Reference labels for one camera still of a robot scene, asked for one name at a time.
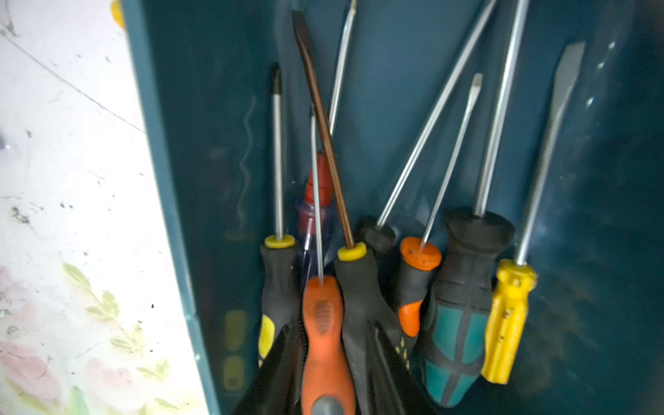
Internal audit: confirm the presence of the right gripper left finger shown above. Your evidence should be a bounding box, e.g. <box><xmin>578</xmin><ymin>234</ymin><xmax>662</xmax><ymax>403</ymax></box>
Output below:
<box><xmin>233</xmin><ymin>324</ymin><xmax>300</xmax><ymax>414</ymax></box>

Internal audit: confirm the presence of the black yellow phillips screwdriver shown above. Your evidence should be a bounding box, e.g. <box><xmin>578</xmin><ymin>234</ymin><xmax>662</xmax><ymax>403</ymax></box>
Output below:
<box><xmin>258</xmin><ymin>65</ymin><xmax>300</xmax><ymax>365</ymax></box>

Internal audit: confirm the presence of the orange handle screwdriver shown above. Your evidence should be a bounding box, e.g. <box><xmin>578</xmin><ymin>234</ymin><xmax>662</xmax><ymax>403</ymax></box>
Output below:
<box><xmin>300</xmin><ymin>105</ymin><xmax>358</xmax><ymax>415</ymax></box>

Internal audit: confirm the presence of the green black handle screwdriver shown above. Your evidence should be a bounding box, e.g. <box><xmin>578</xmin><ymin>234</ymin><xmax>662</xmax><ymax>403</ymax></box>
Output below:
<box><xmin>419</xmin><ymin>0</ymin><xmax>530</xmax><ymax>408</ymax></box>

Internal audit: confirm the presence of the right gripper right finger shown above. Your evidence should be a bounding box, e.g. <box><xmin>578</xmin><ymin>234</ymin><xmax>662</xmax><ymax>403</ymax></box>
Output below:
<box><xmin>366</xmin><ymin>322</ymin><xmax>436</xmax><ymax>414</ymax></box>

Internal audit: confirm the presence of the black orange small screwdriver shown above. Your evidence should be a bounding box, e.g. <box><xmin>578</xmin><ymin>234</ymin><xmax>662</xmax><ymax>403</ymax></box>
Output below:
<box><xmin>391</xmin><ymin>73</ymin><xmax>483</xmax><ymax>339</ymax></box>

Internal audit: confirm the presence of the yellow handle screwdriver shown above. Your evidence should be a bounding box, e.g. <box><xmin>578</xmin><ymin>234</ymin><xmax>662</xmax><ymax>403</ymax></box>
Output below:
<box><xmin>482</xmin><ymin>41</ymin><xmax>586</xmax><ymax>385</ymax></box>

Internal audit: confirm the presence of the teal plastic storage box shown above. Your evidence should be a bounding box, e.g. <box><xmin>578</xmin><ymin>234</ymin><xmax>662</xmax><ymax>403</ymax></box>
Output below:
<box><xmin>122</xmin><ymin>1</ymin><xmax>663</xmax><ymax>414</ymax></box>

